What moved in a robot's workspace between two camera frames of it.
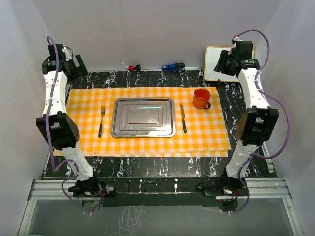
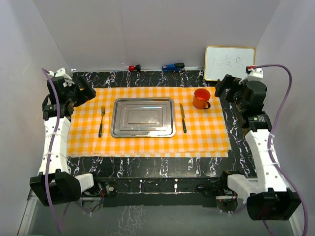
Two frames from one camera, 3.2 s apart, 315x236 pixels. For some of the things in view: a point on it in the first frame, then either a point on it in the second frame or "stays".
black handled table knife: x=183 y=116 stays
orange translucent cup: x=201 y=98 stays
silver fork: x=103 y=113 stays
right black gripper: x=220 y=66 to x=228 y=82
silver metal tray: x=147 y=117 stays
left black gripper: x=79 y=72 to x=87 y=93
